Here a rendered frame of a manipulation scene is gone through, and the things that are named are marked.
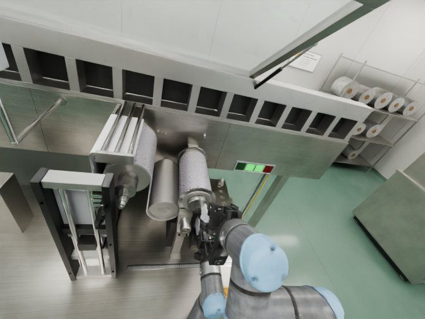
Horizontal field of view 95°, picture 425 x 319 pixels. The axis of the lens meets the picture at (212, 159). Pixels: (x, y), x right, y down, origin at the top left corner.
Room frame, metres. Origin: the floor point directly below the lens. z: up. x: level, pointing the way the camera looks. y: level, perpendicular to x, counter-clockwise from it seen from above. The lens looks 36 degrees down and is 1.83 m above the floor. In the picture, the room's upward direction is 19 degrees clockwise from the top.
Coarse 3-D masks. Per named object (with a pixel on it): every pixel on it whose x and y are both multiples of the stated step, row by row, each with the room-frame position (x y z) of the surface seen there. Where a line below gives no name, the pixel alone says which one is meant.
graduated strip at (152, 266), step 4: (152, 264) 0.39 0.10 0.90; (156, 264) 0.40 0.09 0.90; (160, 264) 0.40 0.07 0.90; (164, 264) 0.41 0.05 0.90; (168, 264) 0.41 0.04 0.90; (172, 264) 0.42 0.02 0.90; (176, 264) 0.42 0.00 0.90; (180, 264) 0.43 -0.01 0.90; (184, 264) 0.43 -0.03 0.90; (188, 264) 0.44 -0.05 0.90; (192, 264) 0.45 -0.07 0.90; (196, 264) 0.45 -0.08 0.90; (228, 264) 0.50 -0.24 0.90; (128, 268) 0.34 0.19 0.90; (132, 268) 0.35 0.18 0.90; (136, 268) 0.35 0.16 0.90; (140, 268) 0.36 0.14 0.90; (144, 268) 0.36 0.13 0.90; (148, 268) 0.37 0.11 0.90; (152, 268) 0.37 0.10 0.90; (156, 268) 0.38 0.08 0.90; (160, 268) 0.38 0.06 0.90; (164, 268) 0.39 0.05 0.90; (168, 268) 0.39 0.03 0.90
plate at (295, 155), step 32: (32, 96) 0.60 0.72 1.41; (64, 96) 0.64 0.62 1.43; (0, 128) 0.55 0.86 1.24; (64, 128) 0.63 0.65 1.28; (96, 128) 0.67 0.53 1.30; (160, 128) 0.76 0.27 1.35; (192, 128) 0.81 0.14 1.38; (224, 128) 0.87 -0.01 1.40; (256, 128) 0.92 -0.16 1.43; (224, 160) 0.89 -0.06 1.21; (256, 160) 0.95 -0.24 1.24; (288, 160) 1.02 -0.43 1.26; (320, 160) 1.09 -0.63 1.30
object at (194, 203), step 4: (192, 196) 0.50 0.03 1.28; (196, 196) 0.50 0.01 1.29; (200, 196) 0.50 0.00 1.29; (188, 200) 0.49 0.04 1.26; (192, 200) 0.48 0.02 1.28; (196, 200) 0.49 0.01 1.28; (200, 200) 0.49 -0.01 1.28; (204, 200) 0.50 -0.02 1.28; (188, 204) 0.48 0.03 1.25; (192, 204) 0.48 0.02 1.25; (196, 204) 0.49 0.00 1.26; (200, 204) 0.50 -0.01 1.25; (188, 208) 0.48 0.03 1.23; (192, 208) 0.48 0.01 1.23; (196, 208) 0.49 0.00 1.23
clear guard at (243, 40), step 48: (0, 0) 0.58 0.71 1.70; (48, 0) 0.57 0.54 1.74; (96, 0) 0.56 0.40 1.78; (144, 0) 0.55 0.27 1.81; (192, 0) 0.54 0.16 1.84; (240, 0) 0.54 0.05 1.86; (288, 0) 0.53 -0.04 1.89; (336, 0) 0.52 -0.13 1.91; (192, 48) 0.74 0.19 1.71; (240, 48) 0.72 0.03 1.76
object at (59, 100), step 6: (60, 96) 0.63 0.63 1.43; (60, 102) 0.62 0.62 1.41; (66, 102) 0.64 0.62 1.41; (48, 108) 0.55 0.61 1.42; (54, 108) 0.57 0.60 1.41; (42, 114) 0.51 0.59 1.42; (48, 114) 0.53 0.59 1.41; (36, 120) 0.47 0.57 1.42; (42, 120) 0.49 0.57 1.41; (30, 126) 0.43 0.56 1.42; (36, 126) 0.45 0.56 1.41; (24, 132) 0.40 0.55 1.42; (18, 138) 0.37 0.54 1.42; (12, 144) 0.35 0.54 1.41
